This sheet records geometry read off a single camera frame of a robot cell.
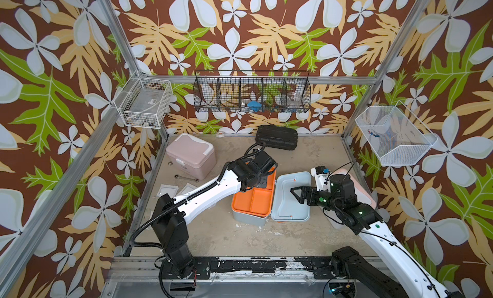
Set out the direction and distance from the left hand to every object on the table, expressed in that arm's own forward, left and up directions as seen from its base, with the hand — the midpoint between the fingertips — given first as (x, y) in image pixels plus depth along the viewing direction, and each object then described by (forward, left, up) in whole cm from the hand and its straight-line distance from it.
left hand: (261, 176), depth 80 cm
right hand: (-7, -14, +1) cm, 15 cm away
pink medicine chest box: (+13, +31, -3) cm, 33 cm away
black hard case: (+35, -12, -12) cm, 38 cm away
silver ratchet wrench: (+11, +43, -18) cm, 48 cm away
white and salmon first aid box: (-7, -43, -4) cm, 44 cm away
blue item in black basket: (+36, +2, +10) cm, 38 cm away
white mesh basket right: (+13, -59, +11) cm, 61 cm away
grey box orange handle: (-7, -5, -5) cm, 10 cm away
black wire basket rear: (+45, +4, +12) cm, 46 cm away
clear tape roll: (+43, +23, -19) cm, 53 cm away
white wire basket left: (+29, +53, +16) cm, 63 cm away
